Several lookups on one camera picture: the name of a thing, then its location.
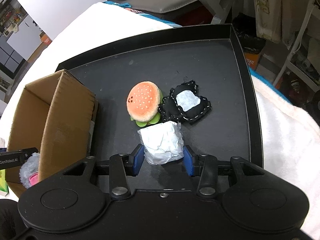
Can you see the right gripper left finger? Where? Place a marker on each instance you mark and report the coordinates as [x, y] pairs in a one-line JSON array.
[[121, 166]]

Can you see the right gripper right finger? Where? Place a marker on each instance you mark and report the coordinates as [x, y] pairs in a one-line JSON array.
[[203, 166]]

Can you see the grey fluffy plush toy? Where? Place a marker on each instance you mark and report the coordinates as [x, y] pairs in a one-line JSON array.
[[29, 171]]

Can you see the white soft bundle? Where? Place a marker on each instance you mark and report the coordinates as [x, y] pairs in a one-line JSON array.
[[162, 143]]

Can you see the black stitched fabric pouch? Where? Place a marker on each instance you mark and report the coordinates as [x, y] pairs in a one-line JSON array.
[[184, 104]]

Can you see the plush hamburger toy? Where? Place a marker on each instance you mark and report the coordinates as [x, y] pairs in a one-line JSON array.
[[143, 102]]

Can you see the green tissue box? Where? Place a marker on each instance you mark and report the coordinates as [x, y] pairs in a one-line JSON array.
[[4, 189]]

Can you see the black tray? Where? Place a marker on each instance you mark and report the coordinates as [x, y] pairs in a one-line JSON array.
[[210, 55]]

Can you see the brown cardboard box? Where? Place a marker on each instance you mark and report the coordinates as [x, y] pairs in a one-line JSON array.
[[54, 115]]

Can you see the white blanket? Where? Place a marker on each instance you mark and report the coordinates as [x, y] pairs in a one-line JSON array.
[[290, 135]]

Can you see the orange cardboard box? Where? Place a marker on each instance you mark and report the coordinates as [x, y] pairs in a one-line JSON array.
[[45, 39]]

